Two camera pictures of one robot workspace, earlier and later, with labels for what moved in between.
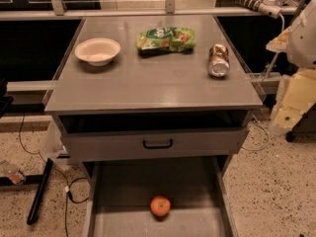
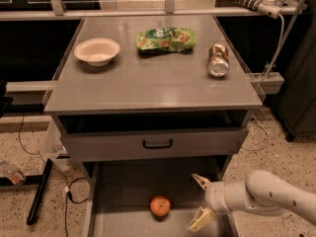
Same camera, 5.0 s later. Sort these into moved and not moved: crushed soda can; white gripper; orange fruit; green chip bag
Moved: white gripper
Not moved: crushed soda can; orange fruit; green chip bag
